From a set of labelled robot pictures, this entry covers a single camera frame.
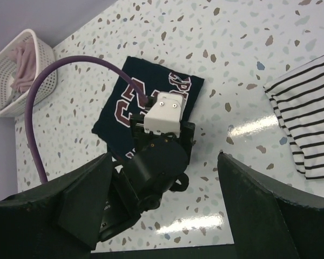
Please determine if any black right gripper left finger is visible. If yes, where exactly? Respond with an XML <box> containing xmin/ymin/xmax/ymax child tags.
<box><xmin>0</xmin><ymin>154</ymin><xmax>112</xmax><ymax>258</ymax></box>

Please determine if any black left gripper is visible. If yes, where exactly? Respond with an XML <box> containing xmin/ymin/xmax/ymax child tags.
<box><xmin>130</xmin><ymin>98</ymin><xmax>195</xmax><ymax>165</ymax></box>

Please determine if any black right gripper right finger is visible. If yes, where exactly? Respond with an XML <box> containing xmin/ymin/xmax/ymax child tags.
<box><xmin>217</xmin><ymin>153</ymin><xmax>324</xmax><ymax>258</ymax></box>

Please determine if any navy maroon tank top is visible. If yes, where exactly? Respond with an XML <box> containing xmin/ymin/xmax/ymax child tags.
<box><xmin>92</xmin><ymin>57</ymin><xmax>205</xmax><ymax>161</ymax></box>

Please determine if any black white striped tank top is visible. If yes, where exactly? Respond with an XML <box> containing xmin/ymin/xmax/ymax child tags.
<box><xmin>264</xmin><ymin>55</ymin><xmax>324</xmax><ymax>179</ymax></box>

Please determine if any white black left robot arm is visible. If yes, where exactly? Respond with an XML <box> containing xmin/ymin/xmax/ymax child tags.
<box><xmin>99</xmin><ymin>98</ymin><xmax>195</xmax><ymax>242</ymax></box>

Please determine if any grey tank top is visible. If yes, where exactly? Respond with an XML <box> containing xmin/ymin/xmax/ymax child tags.
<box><xmin>8</xmin><ymin>89</ymin><xmax>21</xmax><ymax>104</ymax></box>

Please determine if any pink tank top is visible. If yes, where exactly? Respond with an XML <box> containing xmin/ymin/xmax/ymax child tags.
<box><xmin>8</xmin><ymin>38</ymin><xmax>37</xmax><ymax>93</ymax></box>

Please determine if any white plastic laundry basket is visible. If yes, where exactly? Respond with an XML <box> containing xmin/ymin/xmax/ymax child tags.
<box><xmin>0</xmin><ymin>29</ymin><xmax>55</xmax><ymax>117</ymax></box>

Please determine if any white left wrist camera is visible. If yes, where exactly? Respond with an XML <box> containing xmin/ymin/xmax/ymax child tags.
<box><xmin>143</xmin><ymin>92</ymin><xmax>185</xmax><ymax>138</ymax></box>

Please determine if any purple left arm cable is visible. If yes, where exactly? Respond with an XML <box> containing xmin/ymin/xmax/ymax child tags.
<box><xmin>24</xmin><ymin>55</ymin><xmax>149</xmax><ymax>183</ymax></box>

